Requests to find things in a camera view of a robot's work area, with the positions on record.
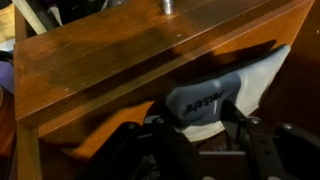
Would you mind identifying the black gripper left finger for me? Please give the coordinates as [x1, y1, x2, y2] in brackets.
[152, 117, 214, 180]

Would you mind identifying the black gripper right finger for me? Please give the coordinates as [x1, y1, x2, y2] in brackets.
[220, 100, 288, 180]

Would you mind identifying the grey and black bag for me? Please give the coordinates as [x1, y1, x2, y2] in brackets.
[165, 45, 291, 142]

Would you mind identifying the upper closed wooden drawer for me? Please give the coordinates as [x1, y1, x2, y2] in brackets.
[14, 0, 314, 158]

